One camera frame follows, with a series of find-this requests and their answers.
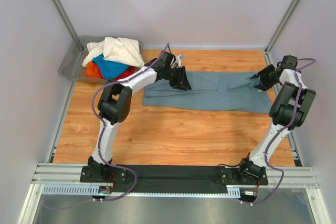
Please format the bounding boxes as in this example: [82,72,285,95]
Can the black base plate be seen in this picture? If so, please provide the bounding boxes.
[80,165,268,194]

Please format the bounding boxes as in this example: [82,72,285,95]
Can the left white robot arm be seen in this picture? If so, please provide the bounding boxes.
[82,50,191,183]

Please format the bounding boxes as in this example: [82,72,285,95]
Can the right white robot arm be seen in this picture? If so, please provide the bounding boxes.
[236,55,316,184]

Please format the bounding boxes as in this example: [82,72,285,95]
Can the grey plastic bin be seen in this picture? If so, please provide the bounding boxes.
[58,35,144,88]

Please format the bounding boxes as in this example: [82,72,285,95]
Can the grey slotted cable duct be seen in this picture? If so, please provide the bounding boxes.
[42,185,240,199]

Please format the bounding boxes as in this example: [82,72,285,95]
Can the red t shirt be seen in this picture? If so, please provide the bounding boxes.
[115,66,136,80]

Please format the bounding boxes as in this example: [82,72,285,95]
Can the grey-blue t shirt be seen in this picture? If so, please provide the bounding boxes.
[142,71,272,114]

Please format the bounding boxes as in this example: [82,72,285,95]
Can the orange t shirt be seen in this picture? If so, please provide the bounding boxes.
[86,61,103,79]

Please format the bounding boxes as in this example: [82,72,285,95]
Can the white t shirt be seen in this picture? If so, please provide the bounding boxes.
[82,37,144,68]

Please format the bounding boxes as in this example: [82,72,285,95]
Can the blue t shirt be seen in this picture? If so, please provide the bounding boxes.
[92,54,130,80]

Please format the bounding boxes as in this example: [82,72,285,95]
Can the left aluminium corner post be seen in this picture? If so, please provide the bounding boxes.
[51,0,84,51]

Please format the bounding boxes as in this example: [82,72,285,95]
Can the aluminium corner post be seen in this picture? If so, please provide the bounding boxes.
[51,0,84,51]
[265,0,301,53]

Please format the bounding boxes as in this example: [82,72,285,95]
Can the aluminium rail frame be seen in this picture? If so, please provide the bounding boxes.
[32,163,319,189]

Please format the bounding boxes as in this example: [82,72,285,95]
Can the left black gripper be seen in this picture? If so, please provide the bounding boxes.
[164,66,192,92]

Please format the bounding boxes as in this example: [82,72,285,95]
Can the right aluminium corner post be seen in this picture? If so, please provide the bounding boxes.
[265,0,301,53]

